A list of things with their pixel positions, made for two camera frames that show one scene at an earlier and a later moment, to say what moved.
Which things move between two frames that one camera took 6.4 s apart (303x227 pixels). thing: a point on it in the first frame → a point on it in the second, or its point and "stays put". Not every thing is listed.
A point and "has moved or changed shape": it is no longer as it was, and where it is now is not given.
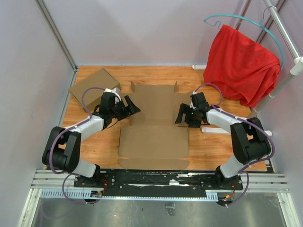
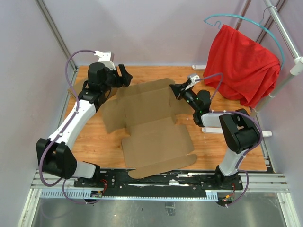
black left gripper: [131, 109] → [125, 80]
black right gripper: [195, 124] → [184, 91]
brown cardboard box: [153, 141] has moved or changed shape
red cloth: [241, 68] stays put
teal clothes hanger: [259, 23] stays put
